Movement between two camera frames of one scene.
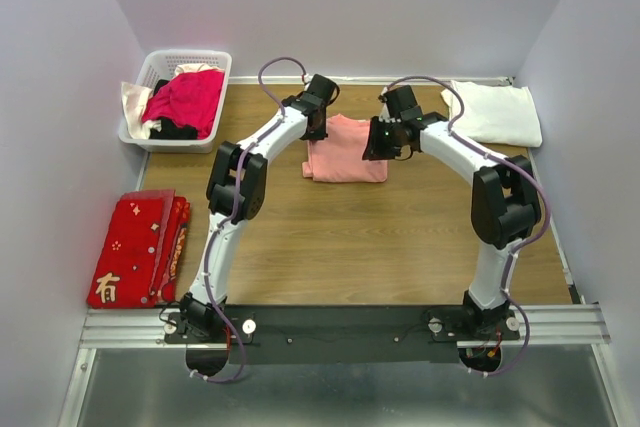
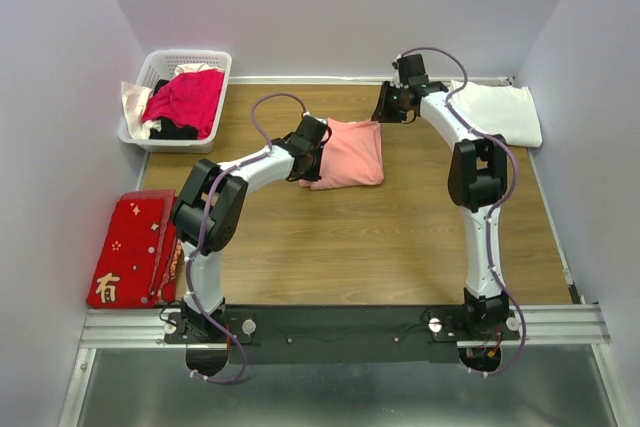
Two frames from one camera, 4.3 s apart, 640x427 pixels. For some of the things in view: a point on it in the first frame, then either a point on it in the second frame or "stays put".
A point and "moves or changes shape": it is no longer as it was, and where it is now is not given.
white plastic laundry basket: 161,64 stays put
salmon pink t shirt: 339,157 moves or changes shape
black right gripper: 374,149 → 382,114
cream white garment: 136,96 stays put
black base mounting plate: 336,335 stays put
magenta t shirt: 189,98 stays put
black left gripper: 321,133 → 315,174
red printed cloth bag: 142,252 stays put
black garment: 168,129 stays put
